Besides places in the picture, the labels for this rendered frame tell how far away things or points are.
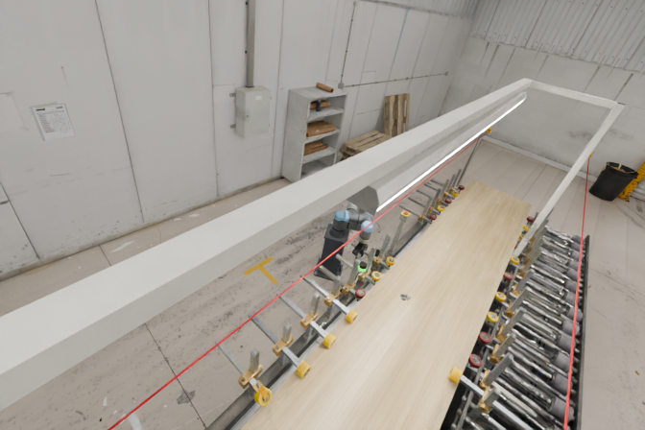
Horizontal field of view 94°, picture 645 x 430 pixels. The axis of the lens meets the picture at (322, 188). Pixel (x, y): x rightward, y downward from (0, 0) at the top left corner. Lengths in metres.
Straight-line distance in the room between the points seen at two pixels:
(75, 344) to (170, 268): 0.12
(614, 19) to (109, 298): 9.43
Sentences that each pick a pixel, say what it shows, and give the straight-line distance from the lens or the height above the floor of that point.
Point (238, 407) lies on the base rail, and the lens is 2.24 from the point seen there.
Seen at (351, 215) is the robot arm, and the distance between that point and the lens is 2.46.
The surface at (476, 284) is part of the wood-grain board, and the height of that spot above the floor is 0.90.
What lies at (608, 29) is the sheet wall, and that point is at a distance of 9.44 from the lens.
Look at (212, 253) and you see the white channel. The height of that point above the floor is 2.46.
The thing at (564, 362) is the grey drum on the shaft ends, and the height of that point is 0.84.
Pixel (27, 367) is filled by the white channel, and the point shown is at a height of 2.45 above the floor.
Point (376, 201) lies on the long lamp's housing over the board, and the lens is 0.83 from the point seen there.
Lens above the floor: 2.80
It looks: 33 degrees down
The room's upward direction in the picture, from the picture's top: 10 degrees clockwise
